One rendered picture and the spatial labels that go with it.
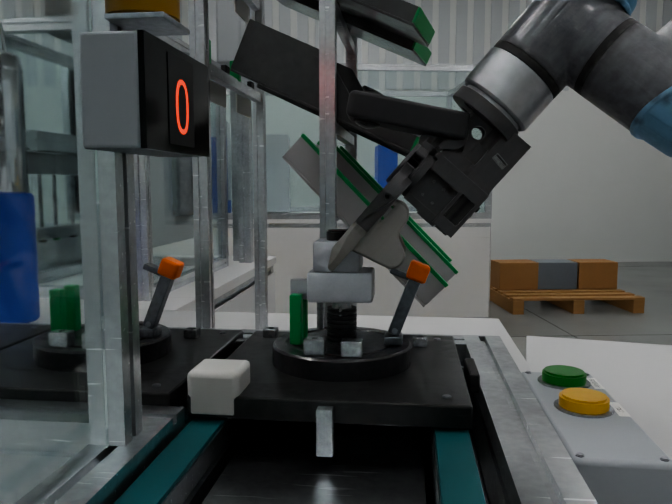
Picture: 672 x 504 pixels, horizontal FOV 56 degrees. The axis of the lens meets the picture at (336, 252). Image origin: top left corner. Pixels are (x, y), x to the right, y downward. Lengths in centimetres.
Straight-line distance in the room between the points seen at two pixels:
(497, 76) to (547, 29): 6
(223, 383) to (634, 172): 992
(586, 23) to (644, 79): 7
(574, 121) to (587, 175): 81
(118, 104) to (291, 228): 415
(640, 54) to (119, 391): 49
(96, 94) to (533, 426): 39
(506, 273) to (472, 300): 150
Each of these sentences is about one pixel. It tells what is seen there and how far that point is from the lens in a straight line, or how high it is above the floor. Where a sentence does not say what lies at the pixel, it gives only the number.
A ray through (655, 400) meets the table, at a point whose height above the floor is 86.
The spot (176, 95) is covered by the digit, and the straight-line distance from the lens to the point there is 45.
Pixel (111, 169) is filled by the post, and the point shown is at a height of 116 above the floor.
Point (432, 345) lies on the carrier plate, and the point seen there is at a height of 97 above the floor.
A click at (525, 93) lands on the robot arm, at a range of 60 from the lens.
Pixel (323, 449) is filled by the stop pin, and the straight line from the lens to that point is 54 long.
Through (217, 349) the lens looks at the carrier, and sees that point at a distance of 70.
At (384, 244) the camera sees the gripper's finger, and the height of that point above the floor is 109.
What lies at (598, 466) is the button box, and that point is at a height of 96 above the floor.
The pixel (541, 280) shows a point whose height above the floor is 23.
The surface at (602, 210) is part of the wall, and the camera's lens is 1013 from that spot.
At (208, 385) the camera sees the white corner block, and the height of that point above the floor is 98.
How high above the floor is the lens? 115
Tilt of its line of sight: 6 degrees down
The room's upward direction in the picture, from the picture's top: straight up
